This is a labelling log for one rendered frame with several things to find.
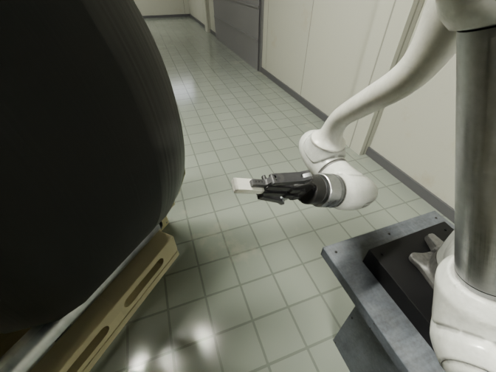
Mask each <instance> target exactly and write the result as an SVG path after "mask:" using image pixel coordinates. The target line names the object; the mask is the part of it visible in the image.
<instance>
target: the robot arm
mask: <svg viewBox="0 0 496 372"><path fill-rule="evenodd" d="M455 53H456V95H455V229H454V230H453V231H452V233H451V234H450V235H449V236H448V238H447V239H446V240H445V242H443V241H442V240H441V239H440V238H439V237H437V236H436V235H435V234H432V233H431V234H428V235H426V236H425V237H424V240H425V241H426V242H427V245H428V247H429V248H430V250H431V251H430V252H424V253H419V252H413V253H411V254H410V256H409V260H410V262H411V263H412V264H413V265H414V266H416V267H417V269H418V270H419V271H420V273H421V274H422V275H423V276H424V278H425V279H426V281H427V282H428V283H429V285H430V286H431V288H432V289H433V305H432V316H431V321H430V339H431V343H432V345H433V349H434V352H435V355H436V357H437V360H438V362H439V364H440V366H441V367H442V368H443V369H444V370H445V371H446V372H496V0H427V2H426V4H425V7H424V10H423V13H422V15H421V19H420V21H419V23H418V27H417V29H416V32H415V35H414V37H413V40H412V41H411V44H410V45H409V47H408V49H407V51H406V53H405V54H404V56H403V57H402V59H401V60H400V61H399V62H398V63H397V64H396V65H395V66H394V67H393V68H392V69H391V70H390V71H389V72H388V73H386V74H385V75H383V76H382V77H381V78H380V79H378V80H376V81H375V82H373V83H372V84H371V85H369V86H368V87H366V88H365V89H363V90H362V91H360V92H359V93H357V94H355V95H354V96H353V97H352V98H350V99H349V100H347V101H345V102H344V103H343V104H342V105H340V106H339V107H337V108H336V109H335V110H334V111H333V112H332V113H331V114H330V116H329V117H328V119H327V120H326V121H325V123H324V125H323V127H322V128H321V129H319V130H310V131H307V132H306V133H305V134H304V135H303V136H302V137H301V138H300V141H299V151H300V155H301V158H302V160H303V161H304V163H305V165H306V167H307V168H308V170H304V171H301V172H290V173H271V174H269V178H266V175H263V176H262V177H261V178H262V179H244V178H233V179H232V181H231V183H232V189H233V192H234V193H254V194H256V195H257V197H258V199H260V200H264V201H268V202H275V203H278V204H280V205H283V204H284V202H285V200H287V199H289V200H295V199H297V200H299V201H300V202H302V203H303V204H312V205H314V206H315V207H330V208H332V207H333V208H335V209H338V210H358V209H362V208H365V207H368V206H369V205H370V204H371V203H372V202H373V201H375V200H376V198H377V196H378V189H377V186H376V185H375V183H374V182H373V181H372V180H371V179H369V178H368V177H366V176H364V175H362V173H360V172H359V171H358V170H356V169H355V168H353V167H352V166H351V165H350V164H349V163H348V162H347V161H346V159H345V146H346V141H345V139H344V137H343V136H342V135H343V132H344V130H345V128H346V127H347V126H348V125H349V124H351V123H352V122H354V121H356V120H359V119H361V118H363V117H365V116H368V115H369V114H372V113H374V112H376V111H378V110H380V109H383V108H385V107H387V106H389V105H392V104H394V103H396V102H398V101H400V100H402V99H404V98H406V97H407V96H409V95H410V94H412V93H414V92H415V91H417V90H418V89H420V88H421V87H422V86H423V85H424V84H426V83H427V82H428V81H429V80H431V79H432V78H433V77H434V76H435V75H436V74H437V73H438V72H439V71H440V70H441V69H442V68H443V67H444V66H445V65H446V64H447V63H448V61H449V60H450V59H451V58H452V57H453V56H454V54H455Z"/></svg>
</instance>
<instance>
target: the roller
mask: <svg viewBox="0 0 496 372"><path fill-rule="evenodd" d="M161 228H162V222H160V223H159V224H158V225H157V226H156V227H155V228H154V229H153V230H152V232H151V233H150V234H149V235H148V236H147V237H146V238H145V239H144V240H143V241H142V242H141V243H140V245H139V246H138V247H137V248H136V249H135V250H134V251H133V252H132V253H131V254H130V255H129V256H128V257H127V258H126V259H125V260H124V261H123V262H122V263H121V264H120V265H119V266H118V267H117V269H116V270H115V271H114V272H113V273H112V274H111V275H110V276H109V277H108V278H107V279H106V280H105V282H104V283H103V284H102V285H101V286H100V287H99V288H98V289H97V290H96V291H95V292H94V293H93V295H92V296H91V297H90V298H89V299H88V300H87V301H86V302H85V303H83V304H82V305H80V306H78V307H77V308H76V309H75V310H73V311H71V312H70V313H68V314H67V315H66V316H65V317H63V318H61V319H60V320H58V321H55V322H51V323H46V324H43V325H37V326H34V327H32V328H31V329H30V330H29V331H28V332H27V333H26V334H25V335H24V336H23V337H22V338H21V339H20V340H19V341H18V342H17V343H16V344H15V345H14V346H13V347H12V348H10V349H9V350H8V351H7V352H6V353H5V354H4V355H3V356H2V357H1V358H0V372H30V371H31V370H32V369H33V368H34V367H35V365H36V364H37V363H38V362H39V361H40V360H41V359H42V358H43V357H44V355H45V354H46V353H47V352H48V351H49V350H50V349H51V348H52V346H53V345H54V344H55V343H56V342H57V341H58V340H59V339H60V338H61V337H62V336H63V335H64V334H65V333H66V332H67V331H68V329H69V328H70V327H71V326H72V325H73V324H74V323H75V322H76V320H77V319H78V318H79V317H80V316H81V315H82V314H83V313H84V311H85V310H87V308H88V307H90V305H91V304H92V303H93V302H94V301H95V300H96V299H97V298H98V297H99V296H100V294H101V293H102V292H103V291H104V290H105V289H106V288H107V287H108V286H109V284H110V283H111V282H112V281H113V280H114V279H115V278H116V277H117V276H118V275H119V274H120V273H121V272H122V271H123V270H124V268H125V267H126V266H127V265H128V264H129V263H130V262H131V261H132V260H133V259H134V257H135V256H136V255H137V254H138V253H139V252H140V251H141V250H142V248H143V247H144V246H145V245H146V244H147V243H148V242H149V241H150V240H151V239H152V238H153V237H154V236H155V235H156V234H157V233H158V231H159V230H160V229H161Z"/></svg>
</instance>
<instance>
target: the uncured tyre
mask: <svg viewBox="0 0 496 372"><path fill-rule="evenodd" d="M184 172H185V144H184V137H183V131H182V124H181V120H180V116H179V110H178V107H177V104H176V98H175V96H174V93H173V88H172V85H171V81H170V78H169V76H168V72H167V69H166V67H165V64H164V61H163V59H162V56H161V54H160V52H159V49H158V47H157V45H156V42H155V40H154V38H153V36H152V34H151V31H150V30H149V28H148V25H147V24H146V22H145V20H144V18H143V17H142V14H141V12H140V11H139V9H138V7H137V5H136V4H135V2H134V0H0V333H2V334H7V333H10V332H14V331H19V330H22V329H26V328H31V327H34V326H39V325H43V324H46V323H51V322H55V321H58V320H60V319H61V318H63V317H65V316H66V315H67V314H68V313H70V312H71V311H73V310H75V309H76V308H77V307H78V306H80V305H82V304H83V303H85V302H86V301H87V300H88V299H89V298H90V297H91V296H92V295H93V293H94V292H95V291H96V290H97V289H98V288H99V287H100V286H101V285H102V284H103V283H104V282H105V280H106V279H107V278H108V277H109V276H110V275H111V274H112V273H113V272H114V271H115V270H116V269H117V267H118V266H119V265H120V264H121V263H122V262H123V261H124V260H125V259H126V258H127V257H128V256H129V255H130V254H131V253H132V252H133V251H134V250H135V249H136V248H137V247H138V246H139V245H140V243H141V242H142V241H143V240H144V239H145V238H146V237H147V236H148V235H149V234H150V233H151V232H152V230H153V229H154V228H155V227H156V226H157V225H158V224H159V223H160V222H161V221H162V220H163V219H164V217H166V215H167V214H168V213H169V211H170V209H171V207H172V205H173V203H174V201H175V199H176V197H177V195H178V193H179V190H180V188H181V186H182V180H183V176H184Z"/></svg>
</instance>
